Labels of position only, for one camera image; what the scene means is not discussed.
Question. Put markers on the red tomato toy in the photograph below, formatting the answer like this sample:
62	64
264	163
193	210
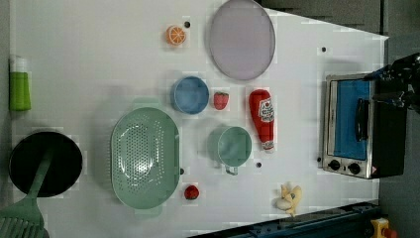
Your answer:
191	192

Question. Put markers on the lavender round plate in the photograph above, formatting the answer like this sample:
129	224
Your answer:
242	39

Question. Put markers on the blue bowl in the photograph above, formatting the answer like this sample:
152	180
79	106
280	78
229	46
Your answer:
189	95

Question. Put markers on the green oval strainer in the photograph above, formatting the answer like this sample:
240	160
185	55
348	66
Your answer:
145	156

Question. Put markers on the blue metal frame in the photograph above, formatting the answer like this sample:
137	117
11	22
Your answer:
350	221

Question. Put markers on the yellow red toy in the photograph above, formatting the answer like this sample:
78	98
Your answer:
381	229

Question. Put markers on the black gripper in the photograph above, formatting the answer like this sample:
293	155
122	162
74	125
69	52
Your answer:
402	79

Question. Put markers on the silver toaster oven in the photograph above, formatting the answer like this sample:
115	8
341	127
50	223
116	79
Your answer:
363	137

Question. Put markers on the toy strawberry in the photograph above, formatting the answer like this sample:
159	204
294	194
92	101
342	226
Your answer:
220	100

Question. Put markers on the green cup with handle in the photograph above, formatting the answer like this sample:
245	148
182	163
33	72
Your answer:
230	146

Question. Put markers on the peeled banana toy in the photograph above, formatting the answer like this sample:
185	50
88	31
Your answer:
289	199

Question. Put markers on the green white bottle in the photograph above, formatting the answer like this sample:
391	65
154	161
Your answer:
19	84

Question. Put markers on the red ketchup bottle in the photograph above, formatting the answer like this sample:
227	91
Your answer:
263	117

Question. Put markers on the orange slice toy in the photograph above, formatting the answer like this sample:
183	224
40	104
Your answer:
175	35

